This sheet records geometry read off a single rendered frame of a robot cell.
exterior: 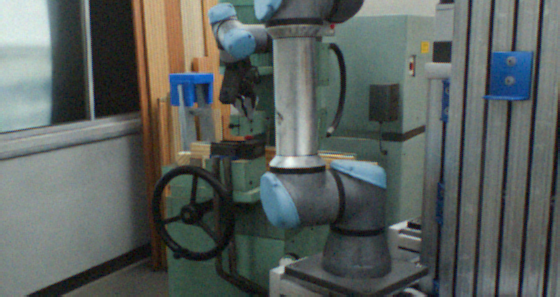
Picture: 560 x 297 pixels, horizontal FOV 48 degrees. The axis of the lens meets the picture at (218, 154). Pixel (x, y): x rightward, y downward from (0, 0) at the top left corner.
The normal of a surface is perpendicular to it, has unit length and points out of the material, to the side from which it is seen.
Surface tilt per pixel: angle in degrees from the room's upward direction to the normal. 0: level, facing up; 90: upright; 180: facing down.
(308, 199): 85
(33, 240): 90
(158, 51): 87
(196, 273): 90
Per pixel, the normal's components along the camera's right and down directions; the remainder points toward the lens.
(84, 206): 0.83, 0.09
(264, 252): -0.51, 0.16
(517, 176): -0.75, 0.13
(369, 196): 0.25, 0.14
